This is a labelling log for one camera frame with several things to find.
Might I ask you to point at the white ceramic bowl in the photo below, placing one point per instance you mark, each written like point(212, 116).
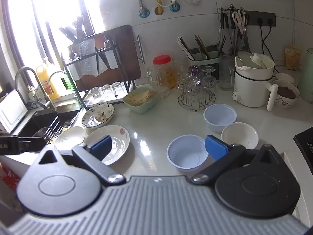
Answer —
point(240, 134)

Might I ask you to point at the floral bowl with brown filling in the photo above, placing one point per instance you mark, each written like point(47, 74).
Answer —
point(285, 102)

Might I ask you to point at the yellow detergent bottle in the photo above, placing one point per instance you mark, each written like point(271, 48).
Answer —
point(46, 83)

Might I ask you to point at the red-lid plastic jar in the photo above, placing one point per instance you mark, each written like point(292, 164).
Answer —
point(161, 60)

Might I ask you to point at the tall clear glass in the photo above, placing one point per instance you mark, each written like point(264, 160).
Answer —
point(181, 66)

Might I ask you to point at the green plastic basket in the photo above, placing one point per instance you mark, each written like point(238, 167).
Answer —
point(143, 108)

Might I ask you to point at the black power strip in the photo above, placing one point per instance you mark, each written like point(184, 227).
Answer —
point(265, 17)

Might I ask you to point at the upturned clear glass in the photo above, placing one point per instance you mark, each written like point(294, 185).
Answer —
point(106, 91)
point(96, 94)
point(117, 89)

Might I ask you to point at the dried noodles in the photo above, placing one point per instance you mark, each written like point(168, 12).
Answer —
point(140, 98)

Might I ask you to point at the white chopsticks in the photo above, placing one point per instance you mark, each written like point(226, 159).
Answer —
point(185, 47)

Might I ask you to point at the white red-flower plate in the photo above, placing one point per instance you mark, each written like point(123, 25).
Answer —
point(117, 137)

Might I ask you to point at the white rectangular panel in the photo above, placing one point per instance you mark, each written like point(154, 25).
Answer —
point(12, 112)

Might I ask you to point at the black metal dish rack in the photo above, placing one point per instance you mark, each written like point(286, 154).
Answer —
point(73, 83)

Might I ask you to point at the small gooseneck faucet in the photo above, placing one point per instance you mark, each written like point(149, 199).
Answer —
point(57, 72)

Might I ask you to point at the white utensil holder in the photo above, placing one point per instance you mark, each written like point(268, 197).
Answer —
point(112, 58)

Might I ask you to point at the textured knife holder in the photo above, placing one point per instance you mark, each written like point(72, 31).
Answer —
point(84, 53)

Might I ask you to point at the white leaf-print dish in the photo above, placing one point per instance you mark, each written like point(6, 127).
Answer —
point(71, 137)

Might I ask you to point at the white electric pot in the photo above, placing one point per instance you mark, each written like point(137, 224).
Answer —
point(249, 88)

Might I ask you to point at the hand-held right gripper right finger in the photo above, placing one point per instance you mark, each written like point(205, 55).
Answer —
point(216, 146)

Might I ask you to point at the yellow packet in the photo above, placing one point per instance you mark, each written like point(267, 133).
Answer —
point(293, 58)

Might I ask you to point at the pale blue plastic bowl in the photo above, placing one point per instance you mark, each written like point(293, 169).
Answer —
point(220, 117)
point(185, 155)

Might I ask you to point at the small white bowl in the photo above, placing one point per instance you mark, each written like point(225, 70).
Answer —
point(286, 77)

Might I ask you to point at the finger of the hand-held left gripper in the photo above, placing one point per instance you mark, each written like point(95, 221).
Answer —
point(31, 144)

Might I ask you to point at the textured glass mug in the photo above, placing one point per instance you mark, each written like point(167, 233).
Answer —
point(157, 83)

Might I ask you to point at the purple cup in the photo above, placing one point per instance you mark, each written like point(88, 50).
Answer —
point(193, 69)

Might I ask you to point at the sink drain rack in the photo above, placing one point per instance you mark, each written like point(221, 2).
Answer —
point(52, 129)

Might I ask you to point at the row of hanging kitchen utensils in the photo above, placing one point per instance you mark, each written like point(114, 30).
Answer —
point(226, 20)

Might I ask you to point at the dark chopsticks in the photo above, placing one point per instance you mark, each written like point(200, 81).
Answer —
point(222, 45)

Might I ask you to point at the clear glass pitcher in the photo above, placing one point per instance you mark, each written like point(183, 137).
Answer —
point(226, 76)

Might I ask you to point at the black induction cooker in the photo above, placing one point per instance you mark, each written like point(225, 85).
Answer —
point(305, 144)

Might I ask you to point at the dark-rimmed leaf-pattern plate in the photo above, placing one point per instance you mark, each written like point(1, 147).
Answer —
point(97, 116)

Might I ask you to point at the red patterned cloth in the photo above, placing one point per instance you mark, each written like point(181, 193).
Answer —
point(8, 178)

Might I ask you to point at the tall steel faucet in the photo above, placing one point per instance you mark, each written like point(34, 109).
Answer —
point(40, 85)

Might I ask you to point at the brown chopsticks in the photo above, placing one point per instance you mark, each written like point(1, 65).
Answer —
point(201, 45)

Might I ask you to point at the white drip tray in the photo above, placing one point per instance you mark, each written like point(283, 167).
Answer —
point(119, 99)

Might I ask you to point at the brown wooden cutting board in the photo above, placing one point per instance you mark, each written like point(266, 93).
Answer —
point(124, 53)

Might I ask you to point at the pale green canister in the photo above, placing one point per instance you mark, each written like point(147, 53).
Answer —
point(307, 78)

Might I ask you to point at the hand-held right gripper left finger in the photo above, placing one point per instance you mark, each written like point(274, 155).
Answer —
point(101, 146)

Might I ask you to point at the green bottle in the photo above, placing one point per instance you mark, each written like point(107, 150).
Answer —
point(64, 82)

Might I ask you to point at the green chopstick holder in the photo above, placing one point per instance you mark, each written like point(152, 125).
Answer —
point(203, 62)

